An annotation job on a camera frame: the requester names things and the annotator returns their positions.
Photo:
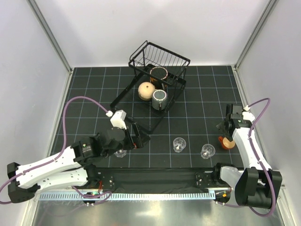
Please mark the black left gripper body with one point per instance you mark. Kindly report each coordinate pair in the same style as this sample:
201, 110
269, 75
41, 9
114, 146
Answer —
127, 144

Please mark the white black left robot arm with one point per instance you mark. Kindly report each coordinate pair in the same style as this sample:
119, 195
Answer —
73, 166

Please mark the slotted white cable duct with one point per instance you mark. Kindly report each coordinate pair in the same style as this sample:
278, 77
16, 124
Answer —
74, 196

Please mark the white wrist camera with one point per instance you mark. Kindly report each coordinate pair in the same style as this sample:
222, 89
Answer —
248, 116
118, 119

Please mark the black wire dish rack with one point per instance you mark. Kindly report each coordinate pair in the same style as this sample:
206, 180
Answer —
146, 57

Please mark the orange ceramic mug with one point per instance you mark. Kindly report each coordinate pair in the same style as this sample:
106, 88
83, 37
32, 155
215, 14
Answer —
226, 144

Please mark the grey-green ceramic mug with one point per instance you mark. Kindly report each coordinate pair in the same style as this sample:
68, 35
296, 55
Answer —
159, 99

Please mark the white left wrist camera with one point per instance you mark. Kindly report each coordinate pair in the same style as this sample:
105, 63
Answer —
118, 119

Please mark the black gridded table mat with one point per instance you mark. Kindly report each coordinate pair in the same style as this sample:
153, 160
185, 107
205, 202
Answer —
187, 137

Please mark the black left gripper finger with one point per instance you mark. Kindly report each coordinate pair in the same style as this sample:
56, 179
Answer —
140, 139
130, 129

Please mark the black mug with pink rim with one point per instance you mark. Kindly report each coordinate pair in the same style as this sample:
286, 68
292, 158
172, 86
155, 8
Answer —
158, 74

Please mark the beige ceramic mug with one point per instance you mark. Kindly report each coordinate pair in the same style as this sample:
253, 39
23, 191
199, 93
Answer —
146, 90

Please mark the clear faceted plastic cup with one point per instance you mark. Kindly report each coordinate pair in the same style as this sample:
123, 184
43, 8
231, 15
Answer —
179, 144
207, 151

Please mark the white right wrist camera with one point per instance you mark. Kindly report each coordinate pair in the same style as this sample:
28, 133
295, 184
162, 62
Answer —
248, 116

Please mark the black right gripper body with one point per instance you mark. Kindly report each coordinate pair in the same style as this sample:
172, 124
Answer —
222, 125

